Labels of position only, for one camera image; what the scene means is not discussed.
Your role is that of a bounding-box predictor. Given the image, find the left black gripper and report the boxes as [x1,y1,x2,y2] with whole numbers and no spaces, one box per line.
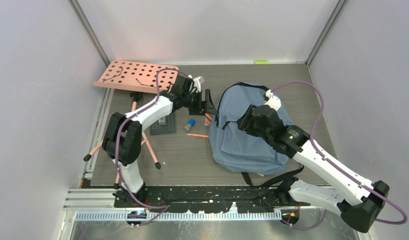
[182,89,217,117]

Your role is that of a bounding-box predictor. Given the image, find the orange pencil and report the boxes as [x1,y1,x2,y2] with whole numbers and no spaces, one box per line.
[186,133,209,139]

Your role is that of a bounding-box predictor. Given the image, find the blue student backpack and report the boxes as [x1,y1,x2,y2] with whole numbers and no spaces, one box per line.
[208,82,304,187]

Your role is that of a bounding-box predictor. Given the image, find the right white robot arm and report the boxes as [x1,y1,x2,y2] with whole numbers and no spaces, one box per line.
[237,104,390,233]

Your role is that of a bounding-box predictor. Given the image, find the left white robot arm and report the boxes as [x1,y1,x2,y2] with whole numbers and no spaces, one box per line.
[102,89,217,207]

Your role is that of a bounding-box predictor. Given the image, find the blue capped glue stick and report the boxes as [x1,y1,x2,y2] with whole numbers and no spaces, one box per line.
[183,119,196,133]

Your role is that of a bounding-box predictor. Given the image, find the grey lego baseplate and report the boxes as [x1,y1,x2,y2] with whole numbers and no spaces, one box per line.
[149,112,177,136]

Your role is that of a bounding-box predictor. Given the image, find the green tape piece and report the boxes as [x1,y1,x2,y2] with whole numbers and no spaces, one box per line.
[254,60,269,65]

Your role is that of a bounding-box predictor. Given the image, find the pink perforated music stand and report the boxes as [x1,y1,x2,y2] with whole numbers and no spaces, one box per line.
[84,59,178,188]

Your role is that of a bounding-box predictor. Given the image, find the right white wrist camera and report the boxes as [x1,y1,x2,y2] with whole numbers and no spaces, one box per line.
[264,89,282,111]

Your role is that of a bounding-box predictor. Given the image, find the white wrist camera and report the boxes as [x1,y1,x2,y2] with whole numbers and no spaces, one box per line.
[190,76,205,93]
[264,89,282,111]

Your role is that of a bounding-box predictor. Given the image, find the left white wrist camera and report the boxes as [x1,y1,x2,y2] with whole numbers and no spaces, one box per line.
[190,76,205,93]

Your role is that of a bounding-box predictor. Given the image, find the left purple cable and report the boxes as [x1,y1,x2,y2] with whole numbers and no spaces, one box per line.
[114,67,192,227]

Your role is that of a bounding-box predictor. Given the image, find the purple cable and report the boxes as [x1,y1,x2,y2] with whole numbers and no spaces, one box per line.
[114,67,192,227]
[270,80,408,231]

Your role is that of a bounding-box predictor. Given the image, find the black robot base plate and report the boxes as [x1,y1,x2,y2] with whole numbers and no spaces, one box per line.
[113,186,307,214]

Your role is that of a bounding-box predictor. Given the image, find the white ribbed cable duct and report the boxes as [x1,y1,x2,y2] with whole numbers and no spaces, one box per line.
[75,210,282,222]

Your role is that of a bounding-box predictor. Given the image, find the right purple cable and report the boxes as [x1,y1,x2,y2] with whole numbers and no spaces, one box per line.
[270,80,408,231]

